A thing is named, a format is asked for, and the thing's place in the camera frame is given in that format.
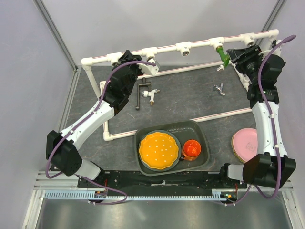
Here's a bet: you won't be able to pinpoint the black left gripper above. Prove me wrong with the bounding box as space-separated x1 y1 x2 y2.
120 51 150 97

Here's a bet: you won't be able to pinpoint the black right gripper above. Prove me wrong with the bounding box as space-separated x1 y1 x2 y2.
227 44 265 84

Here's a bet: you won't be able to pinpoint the green plastic water faucet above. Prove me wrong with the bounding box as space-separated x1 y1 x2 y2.
216 46 230 71

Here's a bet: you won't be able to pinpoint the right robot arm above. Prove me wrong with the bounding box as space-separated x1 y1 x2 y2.
218 45 296 189

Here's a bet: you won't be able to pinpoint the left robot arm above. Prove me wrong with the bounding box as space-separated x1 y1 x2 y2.
45 50 143 187

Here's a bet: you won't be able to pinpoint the dark bronze faucet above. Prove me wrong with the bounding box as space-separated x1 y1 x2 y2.
135 77 152 111

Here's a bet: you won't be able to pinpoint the white plastic faucet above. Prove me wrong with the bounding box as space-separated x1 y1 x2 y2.
142 89 160 105

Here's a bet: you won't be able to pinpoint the chrome metal faucet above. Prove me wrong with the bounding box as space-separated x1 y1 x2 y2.
213 83 225 96

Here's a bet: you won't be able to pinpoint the dark grey plastic tray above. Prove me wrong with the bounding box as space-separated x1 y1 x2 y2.
134 120 210 177

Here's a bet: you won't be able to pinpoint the yellow dotted plate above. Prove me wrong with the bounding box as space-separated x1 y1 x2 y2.
138 131 180 171

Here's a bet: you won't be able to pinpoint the green plate under pink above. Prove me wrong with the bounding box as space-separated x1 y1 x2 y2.
231 141 246 163

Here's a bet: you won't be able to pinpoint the orange mug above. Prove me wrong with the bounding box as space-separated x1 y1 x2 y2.
180 139 202 161

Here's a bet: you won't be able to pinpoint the grey plate under yellow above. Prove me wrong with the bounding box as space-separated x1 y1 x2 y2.
138 130 184 172

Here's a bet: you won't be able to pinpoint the white PVC pipe frame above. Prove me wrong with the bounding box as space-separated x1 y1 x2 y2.
80 29 280 142

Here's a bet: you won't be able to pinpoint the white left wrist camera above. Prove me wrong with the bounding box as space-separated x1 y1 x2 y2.
138 57 159 75

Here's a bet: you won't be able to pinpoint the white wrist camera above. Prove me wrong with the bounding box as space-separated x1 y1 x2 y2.
261 40 282 57
138 57 159 75

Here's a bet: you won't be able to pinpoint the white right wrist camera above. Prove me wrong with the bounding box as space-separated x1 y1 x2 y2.
261 40 282 57

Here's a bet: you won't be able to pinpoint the aluminium frame post right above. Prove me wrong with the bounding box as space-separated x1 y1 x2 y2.
254 0 287 57

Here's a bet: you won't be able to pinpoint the aluminium frame post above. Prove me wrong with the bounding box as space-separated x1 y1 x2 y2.
33 0 78 71
254 0 287 57

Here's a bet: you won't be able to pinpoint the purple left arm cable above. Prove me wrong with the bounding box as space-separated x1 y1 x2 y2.
46 60 157 206

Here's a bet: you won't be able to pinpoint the aluminium frame post left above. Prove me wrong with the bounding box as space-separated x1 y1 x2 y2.
33 0 78 71

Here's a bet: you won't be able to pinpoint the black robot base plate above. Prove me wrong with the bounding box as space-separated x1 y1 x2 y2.
93 170 247 190

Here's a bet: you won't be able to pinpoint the light blue cable duct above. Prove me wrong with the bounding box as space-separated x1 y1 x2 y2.
44 190 226 201

